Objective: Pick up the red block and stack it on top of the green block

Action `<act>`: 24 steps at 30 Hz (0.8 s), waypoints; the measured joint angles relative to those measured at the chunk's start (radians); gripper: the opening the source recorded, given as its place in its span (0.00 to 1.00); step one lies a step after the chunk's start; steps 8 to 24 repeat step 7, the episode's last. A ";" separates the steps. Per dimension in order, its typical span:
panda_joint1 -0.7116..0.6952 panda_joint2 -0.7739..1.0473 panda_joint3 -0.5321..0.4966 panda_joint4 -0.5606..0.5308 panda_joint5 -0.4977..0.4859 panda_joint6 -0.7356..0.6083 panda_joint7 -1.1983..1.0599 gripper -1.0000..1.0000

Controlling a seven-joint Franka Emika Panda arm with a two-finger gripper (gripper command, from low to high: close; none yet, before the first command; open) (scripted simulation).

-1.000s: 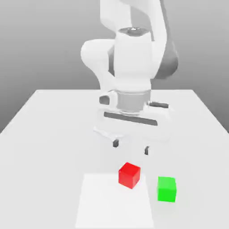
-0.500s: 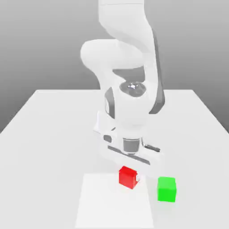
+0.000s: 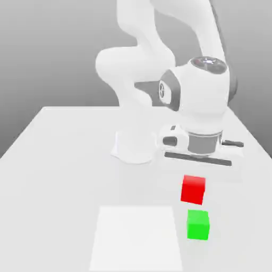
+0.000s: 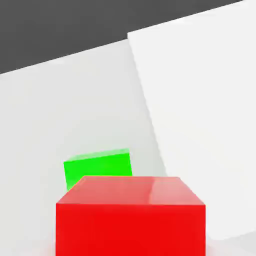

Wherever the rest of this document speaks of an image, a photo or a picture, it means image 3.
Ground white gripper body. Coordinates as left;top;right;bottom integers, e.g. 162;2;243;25
163;145;244;183

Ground small red cube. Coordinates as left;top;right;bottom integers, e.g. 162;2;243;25
180;174;206;206

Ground small green cube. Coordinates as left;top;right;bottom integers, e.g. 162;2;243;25
186;209;210;241

